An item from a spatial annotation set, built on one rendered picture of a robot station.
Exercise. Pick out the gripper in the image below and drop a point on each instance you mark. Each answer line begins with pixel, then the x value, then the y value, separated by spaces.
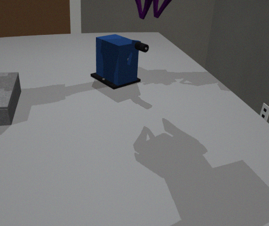
pixel 147 5

